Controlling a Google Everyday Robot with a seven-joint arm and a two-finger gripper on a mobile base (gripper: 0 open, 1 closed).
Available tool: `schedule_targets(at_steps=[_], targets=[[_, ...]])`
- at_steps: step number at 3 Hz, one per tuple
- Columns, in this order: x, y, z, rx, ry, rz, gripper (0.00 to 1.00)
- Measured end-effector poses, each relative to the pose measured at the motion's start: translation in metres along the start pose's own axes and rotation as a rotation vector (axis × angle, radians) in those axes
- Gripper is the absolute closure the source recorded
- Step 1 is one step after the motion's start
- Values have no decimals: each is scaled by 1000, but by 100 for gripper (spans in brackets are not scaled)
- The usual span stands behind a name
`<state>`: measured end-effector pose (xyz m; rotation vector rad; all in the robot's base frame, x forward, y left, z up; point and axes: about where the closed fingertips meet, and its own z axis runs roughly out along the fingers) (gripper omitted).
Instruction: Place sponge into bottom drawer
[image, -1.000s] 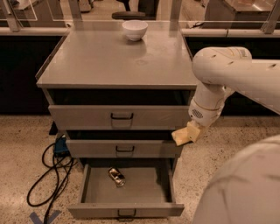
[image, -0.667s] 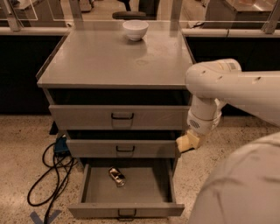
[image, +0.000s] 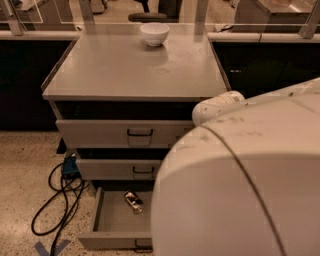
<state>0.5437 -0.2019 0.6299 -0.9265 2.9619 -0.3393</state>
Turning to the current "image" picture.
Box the grey drawer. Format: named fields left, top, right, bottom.
left=76, top=159, right=161, bottom=180
left=78, top=187, right=152, bottom=250
left=56, top=120, right=193, bottom=149

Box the clear acrylic barrier panel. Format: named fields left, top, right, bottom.
left=9, top=0, right=316, bottom=25

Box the black floor cable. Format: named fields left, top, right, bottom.
left=30, top=162, right=89, bottom=256

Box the grey metal drawer cabinet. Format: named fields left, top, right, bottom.
left=43, top=24, right=227, bottom=192

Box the grey middle drawer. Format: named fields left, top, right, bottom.
left=76, top=159, right=161, bottom=180

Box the blue tape floor marker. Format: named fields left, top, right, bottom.
left=33, top=240, right=72, bottom=256

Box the white ceramic bowl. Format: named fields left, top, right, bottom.
left=140, top=23, right=170, bottom=47

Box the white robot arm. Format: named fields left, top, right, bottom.
left=151, top=79, right=320, bottom=256

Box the blue power adapter box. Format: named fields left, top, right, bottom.
left=61, top=156, right=80, bottom=179

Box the grey bottom drawer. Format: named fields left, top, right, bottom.
left=78, top=187, right=152, bottom=250

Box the grey top drawer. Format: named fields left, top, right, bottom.
left=56, top=120, right=193, bottom=149

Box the crushed shiny metal can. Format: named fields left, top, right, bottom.
left=124, top=190, right=144, bottom=214

